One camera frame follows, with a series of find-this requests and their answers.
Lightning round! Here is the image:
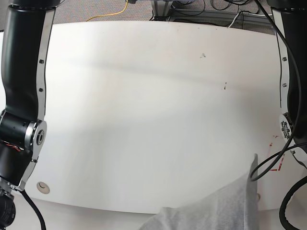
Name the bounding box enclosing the left table cable grommet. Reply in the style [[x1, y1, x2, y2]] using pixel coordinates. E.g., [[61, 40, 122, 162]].
[[36, 182, 50, 195]]

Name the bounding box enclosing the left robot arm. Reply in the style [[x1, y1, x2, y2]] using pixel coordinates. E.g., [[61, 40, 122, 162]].
[[249, 0, 307, 181]]

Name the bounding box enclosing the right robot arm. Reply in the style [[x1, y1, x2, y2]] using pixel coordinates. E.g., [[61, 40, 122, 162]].
[[0, 0, 59, 230]]

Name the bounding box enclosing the grey t-shirt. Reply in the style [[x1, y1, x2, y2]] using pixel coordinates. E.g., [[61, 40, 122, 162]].
[[138, 153, 260, 230]]

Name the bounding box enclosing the yellow cable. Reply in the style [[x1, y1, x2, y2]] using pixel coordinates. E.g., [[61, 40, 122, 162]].
[[86, 0, 128, 22]]

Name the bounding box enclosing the red tape rectangle marking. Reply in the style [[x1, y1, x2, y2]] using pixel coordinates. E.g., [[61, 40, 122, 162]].
[[268, 135, 286, 172]]

